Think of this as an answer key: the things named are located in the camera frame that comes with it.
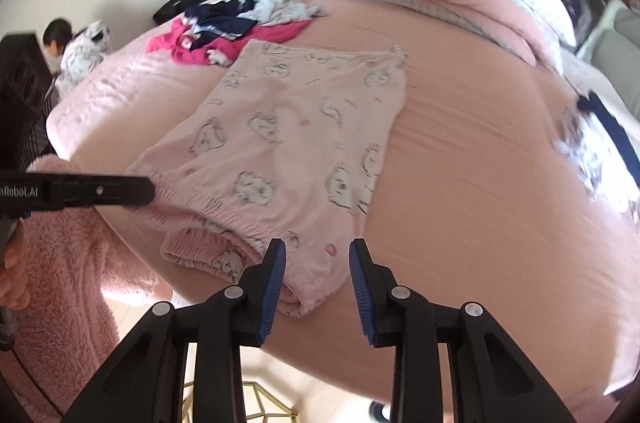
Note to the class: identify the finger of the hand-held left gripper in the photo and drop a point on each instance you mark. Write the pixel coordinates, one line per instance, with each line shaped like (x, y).
(110, 191)

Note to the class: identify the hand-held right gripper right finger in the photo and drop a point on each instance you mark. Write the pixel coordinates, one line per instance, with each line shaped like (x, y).
(361, 288)

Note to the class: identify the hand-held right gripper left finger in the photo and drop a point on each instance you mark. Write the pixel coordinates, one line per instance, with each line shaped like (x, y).
(274, 288)

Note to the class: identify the pink printed pajama pants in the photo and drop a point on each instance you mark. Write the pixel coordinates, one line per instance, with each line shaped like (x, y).
(280, 143)

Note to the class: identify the person's left hand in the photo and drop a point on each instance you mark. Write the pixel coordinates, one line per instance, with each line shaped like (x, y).
(12, 273)

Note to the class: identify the pink bed sheet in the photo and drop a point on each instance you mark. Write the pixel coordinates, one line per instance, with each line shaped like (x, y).
(475, 203)

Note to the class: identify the magenta garment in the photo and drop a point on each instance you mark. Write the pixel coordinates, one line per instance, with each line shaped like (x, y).
(195, 48)

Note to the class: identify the black bag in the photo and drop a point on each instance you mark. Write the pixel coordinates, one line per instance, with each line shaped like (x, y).
(180, 3)

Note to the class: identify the navy striped-trim garment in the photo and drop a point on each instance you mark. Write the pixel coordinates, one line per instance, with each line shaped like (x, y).
(225, 20)

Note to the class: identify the white printed pajama top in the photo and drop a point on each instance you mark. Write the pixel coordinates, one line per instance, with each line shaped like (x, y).
(272, 3)

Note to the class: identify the white folded garment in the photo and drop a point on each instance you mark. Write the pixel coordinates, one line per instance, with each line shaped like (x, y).
(585, 158)

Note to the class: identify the grey padded headboard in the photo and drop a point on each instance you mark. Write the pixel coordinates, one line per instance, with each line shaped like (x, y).
(620, 48)

